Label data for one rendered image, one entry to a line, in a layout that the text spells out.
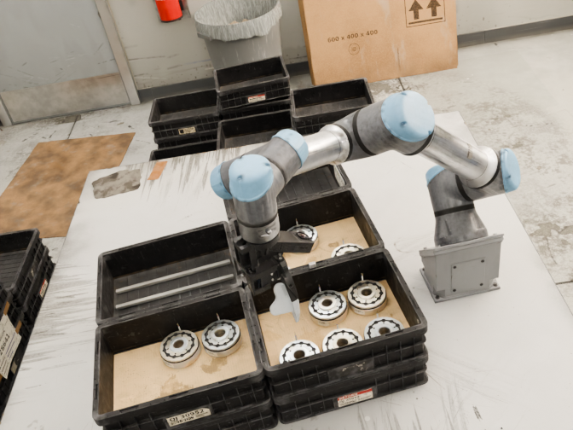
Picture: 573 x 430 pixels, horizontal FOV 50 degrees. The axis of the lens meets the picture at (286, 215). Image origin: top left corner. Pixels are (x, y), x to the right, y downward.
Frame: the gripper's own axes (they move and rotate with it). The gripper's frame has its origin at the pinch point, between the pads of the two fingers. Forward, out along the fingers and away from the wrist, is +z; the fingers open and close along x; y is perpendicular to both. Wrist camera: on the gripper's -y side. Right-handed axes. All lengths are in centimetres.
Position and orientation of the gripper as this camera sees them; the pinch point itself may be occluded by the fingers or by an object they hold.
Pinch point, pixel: (280, 298)
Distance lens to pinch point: 130.4
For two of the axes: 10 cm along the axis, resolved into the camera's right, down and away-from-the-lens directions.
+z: 1.0, 7.5, 6.6
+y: -8.5, 4.1, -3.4
